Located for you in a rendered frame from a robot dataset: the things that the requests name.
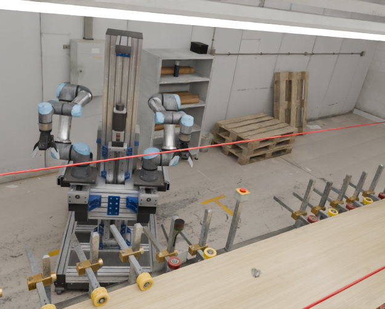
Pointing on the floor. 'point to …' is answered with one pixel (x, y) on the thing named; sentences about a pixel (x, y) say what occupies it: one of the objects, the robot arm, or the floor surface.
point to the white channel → (355, 6)
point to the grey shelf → (184, 55)
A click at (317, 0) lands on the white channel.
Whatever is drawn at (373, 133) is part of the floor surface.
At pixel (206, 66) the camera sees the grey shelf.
